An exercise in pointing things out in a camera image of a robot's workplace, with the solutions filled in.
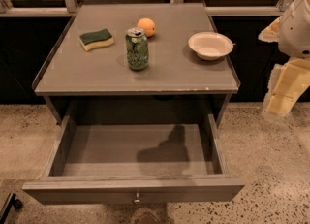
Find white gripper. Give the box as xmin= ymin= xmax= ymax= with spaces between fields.
xmin=258 ymin=0 xmax=310 ymax=117

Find green soda can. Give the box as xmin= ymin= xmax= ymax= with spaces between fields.
xmin=126 ymin=27 xmax=149 ymax=71

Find metal drawer knob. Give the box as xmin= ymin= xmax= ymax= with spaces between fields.
xmin=133 ymin=192 xmax=141 ymax=205

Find open grey top drawer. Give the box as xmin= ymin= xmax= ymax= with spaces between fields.
xmin=23 ymin=115 xmax=244 ymax=205

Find white bowl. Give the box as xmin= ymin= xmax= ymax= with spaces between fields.
xmin=188 ymin=32 xmax=233 ymax=61

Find orange fruit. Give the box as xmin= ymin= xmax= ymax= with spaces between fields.
xmin=137 ymin=18 xmax=156 ymax=37

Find green yellow sponge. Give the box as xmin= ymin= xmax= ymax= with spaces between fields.
xmin=79 ymin=29 xmax=114 ymax=51

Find grey cabinet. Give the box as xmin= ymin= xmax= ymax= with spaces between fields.
xmin=33 ymin=3 xmax=239 ymax=120

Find black caster wheel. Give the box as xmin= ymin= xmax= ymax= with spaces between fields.
xmin=10 ymin=193 xmax=23 ymax=209

